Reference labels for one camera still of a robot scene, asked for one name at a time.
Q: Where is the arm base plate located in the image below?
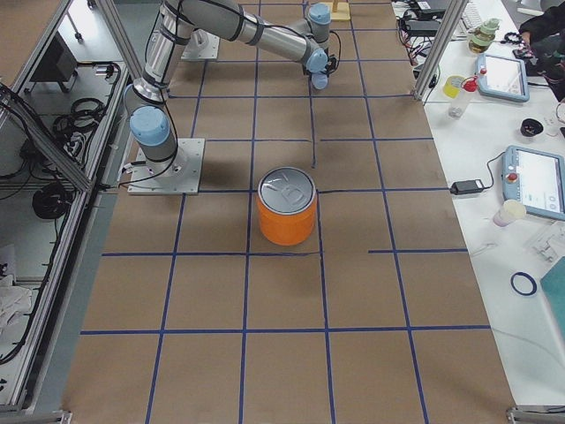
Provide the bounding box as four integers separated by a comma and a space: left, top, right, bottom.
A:
181, 29, 220, 62
127, 138, 205, 195

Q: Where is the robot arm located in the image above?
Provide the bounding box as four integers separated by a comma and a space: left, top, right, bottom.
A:
124, 1, 338, 164

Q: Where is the white plastic cup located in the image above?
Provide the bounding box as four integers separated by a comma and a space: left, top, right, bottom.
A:
493, 200, 527, 227

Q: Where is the aluminium frame post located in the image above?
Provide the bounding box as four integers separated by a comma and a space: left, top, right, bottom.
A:
412, 0, 468, 101

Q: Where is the black power adapter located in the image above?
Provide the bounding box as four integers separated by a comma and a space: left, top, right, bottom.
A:
449, 179, 486, 195

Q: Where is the teach pendant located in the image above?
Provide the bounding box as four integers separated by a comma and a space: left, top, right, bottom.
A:
476, 53, 530, 102
501, 146, 564, 221

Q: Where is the clear squeeze bottle red cap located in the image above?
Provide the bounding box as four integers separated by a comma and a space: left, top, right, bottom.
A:
448, 76, 478, 118

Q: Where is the blue tape ring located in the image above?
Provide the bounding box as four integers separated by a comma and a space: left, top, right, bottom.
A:
509, 272, 539, 297

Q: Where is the teach pendant near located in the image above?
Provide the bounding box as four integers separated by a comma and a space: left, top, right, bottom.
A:
501, 146, 564, 221

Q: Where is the orange can with grey lid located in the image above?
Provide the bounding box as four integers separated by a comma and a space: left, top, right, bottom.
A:
257, 167, 317, 246

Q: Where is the teach pendant far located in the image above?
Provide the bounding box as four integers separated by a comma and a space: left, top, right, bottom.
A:
476, 53, 530, 102

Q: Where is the light blue plastic cup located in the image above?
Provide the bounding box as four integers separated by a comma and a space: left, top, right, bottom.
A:
311, 72, 328, 90

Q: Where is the black bowl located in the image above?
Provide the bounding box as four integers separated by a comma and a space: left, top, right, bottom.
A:
519, 118, 544, 139

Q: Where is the white crumpled cloth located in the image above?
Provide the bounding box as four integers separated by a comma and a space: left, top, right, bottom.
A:
1, 275, 32, 331

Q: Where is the wooden cup tree stand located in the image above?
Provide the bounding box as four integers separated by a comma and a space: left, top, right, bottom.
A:
328, 0, 350, 21

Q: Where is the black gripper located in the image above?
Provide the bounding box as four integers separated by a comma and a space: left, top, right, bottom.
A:
302, 51, 338, 75

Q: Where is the yellow tape roll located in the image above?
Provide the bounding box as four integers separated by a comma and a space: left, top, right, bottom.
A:
442, 75, 465, 99

